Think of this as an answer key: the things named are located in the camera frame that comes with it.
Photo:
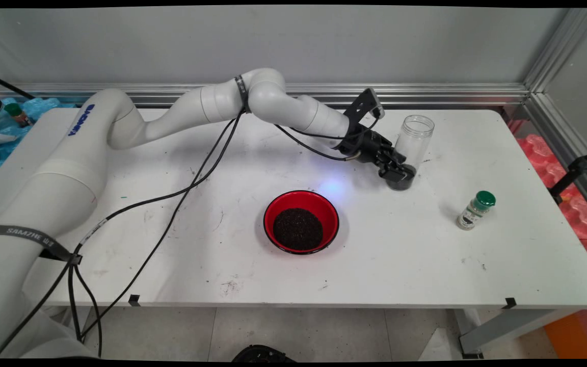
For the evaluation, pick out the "clear plastic jar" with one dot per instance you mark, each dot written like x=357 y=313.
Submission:
x=416 y=135

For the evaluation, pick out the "red bowl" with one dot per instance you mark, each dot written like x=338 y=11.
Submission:
x=281 y=204

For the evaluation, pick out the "red plastic wrap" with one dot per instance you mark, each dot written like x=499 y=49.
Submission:
x=579 y=214

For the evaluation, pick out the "small bottle with green cap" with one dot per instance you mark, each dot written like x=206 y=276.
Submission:
x=17 y=114

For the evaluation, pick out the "black seeds heap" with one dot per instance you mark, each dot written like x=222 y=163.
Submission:
x=297 y=229

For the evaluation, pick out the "black tape piece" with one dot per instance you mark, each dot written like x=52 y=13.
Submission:
x=509 y=303
x=134 y=300

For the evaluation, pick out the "aluminium frame post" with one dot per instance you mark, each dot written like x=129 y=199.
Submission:
x=558 y=48

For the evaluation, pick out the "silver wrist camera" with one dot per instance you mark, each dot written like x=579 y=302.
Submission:
x=376 y=104

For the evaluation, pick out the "grey table leg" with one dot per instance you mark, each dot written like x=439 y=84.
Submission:
x=507 y=326

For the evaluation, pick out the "black camera bracket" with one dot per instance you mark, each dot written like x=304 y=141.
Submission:
x=357 y=109

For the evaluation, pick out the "black tripod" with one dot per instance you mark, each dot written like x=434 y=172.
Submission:
x=579 y=165

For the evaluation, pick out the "spice bottle with green lid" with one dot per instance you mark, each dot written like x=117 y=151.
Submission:
x=472 y=214

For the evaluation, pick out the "black round floor object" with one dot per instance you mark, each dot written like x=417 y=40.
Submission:
x=263 y=354

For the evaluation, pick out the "orange sheet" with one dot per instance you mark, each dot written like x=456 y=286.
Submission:
x=574 y=336

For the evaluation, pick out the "aluminium frame rail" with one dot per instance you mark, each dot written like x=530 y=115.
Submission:
x=568 y=142
x=451 y=94

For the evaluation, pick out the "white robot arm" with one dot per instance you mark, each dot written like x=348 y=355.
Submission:
x=69 y=168

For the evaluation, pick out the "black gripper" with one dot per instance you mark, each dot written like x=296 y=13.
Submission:
x=367 y=145

